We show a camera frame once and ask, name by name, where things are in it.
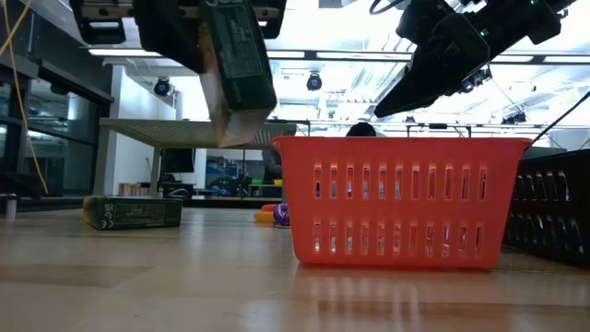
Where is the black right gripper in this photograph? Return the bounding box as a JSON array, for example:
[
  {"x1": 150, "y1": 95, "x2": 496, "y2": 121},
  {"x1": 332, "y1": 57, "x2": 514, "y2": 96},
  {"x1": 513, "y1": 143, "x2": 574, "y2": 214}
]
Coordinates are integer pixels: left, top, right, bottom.
[{"x1": 372, "y1": 0, "x2": 493, "y2": 119}]

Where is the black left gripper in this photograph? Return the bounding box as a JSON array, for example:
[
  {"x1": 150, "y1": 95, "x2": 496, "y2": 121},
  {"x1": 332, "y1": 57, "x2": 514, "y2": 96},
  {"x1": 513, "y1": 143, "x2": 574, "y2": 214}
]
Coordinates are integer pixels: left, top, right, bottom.
[{"x1": 70, "y1": 0, "x2": 288, "y2": 75}]

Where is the green blue printed cardboard box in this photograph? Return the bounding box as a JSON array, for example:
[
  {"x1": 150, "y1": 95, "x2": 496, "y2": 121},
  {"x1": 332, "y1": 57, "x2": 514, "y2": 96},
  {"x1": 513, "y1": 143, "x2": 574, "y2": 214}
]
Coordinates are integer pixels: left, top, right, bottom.
[
  {"x1": 197, "y1": 0, "x2": 278, "y2": 149},
  {"x1": 82, "y1": 195, "x2": 184, "y2": 231}
]

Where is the ceiling light strip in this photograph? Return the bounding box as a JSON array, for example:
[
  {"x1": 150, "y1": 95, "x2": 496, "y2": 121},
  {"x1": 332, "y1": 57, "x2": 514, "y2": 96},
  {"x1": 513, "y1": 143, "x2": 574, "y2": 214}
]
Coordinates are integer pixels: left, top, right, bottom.
[{"x1": 87, "y1": 48, "x2": 590, "y2": 65}]

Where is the orange plastic basket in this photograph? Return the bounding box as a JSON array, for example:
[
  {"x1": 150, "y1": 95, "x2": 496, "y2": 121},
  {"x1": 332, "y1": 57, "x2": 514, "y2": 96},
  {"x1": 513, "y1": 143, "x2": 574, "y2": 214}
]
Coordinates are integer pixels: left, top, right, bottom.
[{"x1": 271, "y1": 135, "x2": 535, "y2": 271}]

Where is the green perforated metal shelf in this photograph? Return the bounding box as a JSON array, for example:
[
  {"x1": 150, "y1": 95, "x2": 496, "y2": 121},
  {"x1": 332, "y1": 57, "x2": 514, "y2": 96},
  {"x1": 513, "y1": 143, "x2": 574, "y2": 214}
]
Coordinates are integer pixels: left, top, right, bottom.
[{"x1": 91, "y1": 117, "x2": 299, "y2": 199}]

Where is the black background monitor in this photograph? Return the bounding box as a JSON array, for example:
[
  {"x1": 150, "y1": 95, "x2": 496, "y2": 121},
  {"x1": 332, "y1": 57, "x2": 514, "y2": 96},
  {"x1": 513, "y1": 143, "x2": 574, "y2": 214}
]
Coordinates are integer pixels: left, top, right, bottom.
[{"x1": 160, "y1": 148, "x2": 197, "y2": 174}]

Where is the black plastic basket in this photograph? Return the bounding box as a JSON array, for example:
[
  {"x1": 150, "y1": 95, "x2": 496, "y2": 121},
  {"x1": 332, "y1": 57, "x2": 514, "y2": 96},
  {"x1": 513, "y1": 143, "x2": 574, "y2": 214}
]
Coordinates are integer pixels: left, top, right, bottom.
[{"x1": 501, "y1": 147, "x2": 590, "y2": 269}]

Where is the thin black power cable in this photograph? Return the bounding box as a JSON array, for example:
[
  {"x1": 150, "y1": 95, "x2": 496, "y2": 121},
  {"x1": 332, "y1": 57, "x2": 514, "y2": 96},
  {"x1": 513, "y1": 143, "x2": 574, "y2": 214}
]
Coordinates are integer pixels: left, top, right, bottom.
[{"x1": 525, "y1": 89, "x2": 590, "y2": 148}]

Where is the yellow extension cable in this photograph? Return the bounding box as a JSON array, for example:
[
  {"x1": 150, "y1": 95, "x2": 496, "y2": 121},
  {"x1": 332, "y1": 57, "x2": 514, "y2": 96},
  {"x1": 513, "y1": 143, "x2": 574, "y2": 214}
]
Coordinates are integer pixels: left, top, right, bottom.
[{"x1": 0, "y1": 0, "x2": 51, "y2": 196}]

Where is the purple coil wrist keychain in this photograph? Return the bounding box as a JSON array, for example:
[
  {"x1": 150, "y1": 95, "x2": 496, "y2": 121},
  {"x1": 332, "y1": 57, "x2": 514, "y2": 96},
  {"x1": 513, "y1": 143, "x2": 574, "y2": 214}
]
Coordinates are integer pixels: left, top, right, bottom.
[{"x1": 272, "y1": 202, "x2": 292, "y2": 229}]

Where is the grey metal post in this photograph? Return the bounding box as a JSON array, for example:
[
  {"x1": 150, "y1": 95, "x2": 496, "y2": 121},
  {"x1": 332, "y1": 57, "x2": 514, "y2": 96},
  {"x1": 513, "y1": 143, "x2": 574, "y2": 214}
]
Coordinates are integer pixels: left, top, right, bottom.
[{"x1": 3, "y1": 193, "x2": 19, "y2": 220}]

